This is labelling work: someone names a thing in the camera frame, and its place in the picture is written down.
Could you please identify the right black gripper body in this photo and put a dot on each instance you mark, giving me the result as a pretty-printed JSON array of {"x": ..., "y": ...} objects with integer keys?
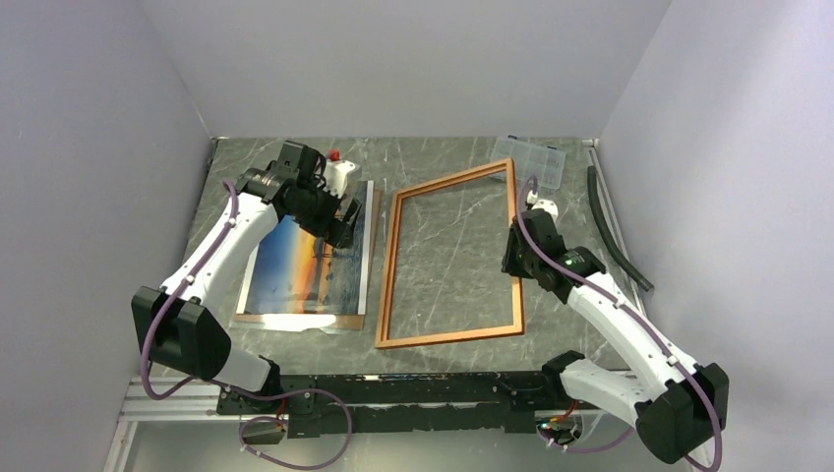
[{"x": 518, "y": 262}]

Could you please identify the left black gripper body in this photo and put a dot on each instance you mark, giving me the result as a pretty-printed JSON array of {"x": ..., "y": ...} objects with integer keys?
[{"x": 317, "y": 211}]

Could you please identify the sunset landscape photo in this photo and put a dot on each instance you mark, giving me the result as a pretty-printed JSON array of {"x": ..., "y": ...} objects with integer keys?
[{"x": 306, "y": 267}]

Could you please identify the brown backing board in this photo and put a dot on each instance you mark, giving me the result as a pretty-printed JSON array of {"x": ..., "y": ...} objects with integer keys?
[{"x": 306, "y": 322}]

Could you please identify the wooden picture frame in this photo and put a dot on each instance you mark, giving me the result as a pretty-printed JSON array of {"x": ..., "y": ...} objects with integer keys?
[{"x": 440, "y": 279}]

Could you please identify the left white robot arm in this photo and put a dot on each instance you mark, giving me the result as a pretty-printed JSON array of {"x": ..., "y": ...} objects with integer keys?
[{"x": 180, "y": 338}]

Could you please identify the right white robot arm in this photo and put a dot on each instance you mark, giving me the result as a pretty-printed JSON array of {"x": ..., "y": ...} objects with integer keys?
[{"x": 674, "y": 403}]

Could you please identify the clear plastic organizer box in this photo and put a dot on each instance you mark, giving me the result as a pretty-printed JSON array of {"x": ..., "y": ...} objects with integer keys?
[{"x": 545, "y": 162}]

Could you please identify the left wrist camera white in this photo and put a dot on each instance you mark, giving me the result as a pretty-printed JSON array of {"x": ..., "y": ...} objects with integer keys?
[{"x": 338, "y": 173}]

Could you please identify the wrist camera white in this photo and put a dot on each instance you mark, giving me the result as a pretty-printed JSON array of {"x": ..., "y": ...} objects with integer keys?
[
  {"x": 338, "y": 173},
  {"x": 534, "y": 201}
]

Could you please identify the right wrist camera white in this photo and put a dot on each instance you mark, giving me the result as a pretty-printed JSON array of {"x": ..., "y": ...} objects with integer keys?
[{"x": 534, "y": 201}]

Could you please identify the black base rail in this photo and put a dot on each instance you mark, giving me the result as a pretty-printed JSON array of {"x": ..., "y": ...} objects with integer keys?
[{"x": 515, "y": 402}]

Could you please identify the aluminium extrusion rail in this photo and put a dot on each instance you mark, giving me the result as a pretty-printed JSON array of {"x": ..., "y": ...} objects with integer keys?
[{"x": 194, "y": 401}]

